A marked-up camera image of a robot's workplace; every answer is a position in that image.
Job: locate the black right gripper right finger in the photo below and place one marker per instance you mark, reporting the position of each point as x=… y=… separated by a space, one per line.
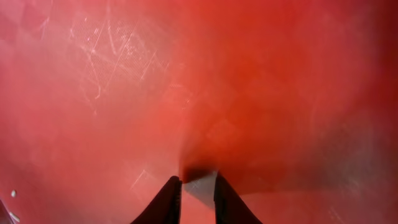
x=229 y=207

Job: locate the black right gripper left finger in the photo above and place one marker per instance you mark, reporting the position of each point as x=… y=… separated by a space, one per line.
x=165 y=208

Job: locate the red plastic tray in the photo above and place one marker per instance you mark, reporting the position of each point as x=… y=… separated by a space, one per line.
x=294 y=102

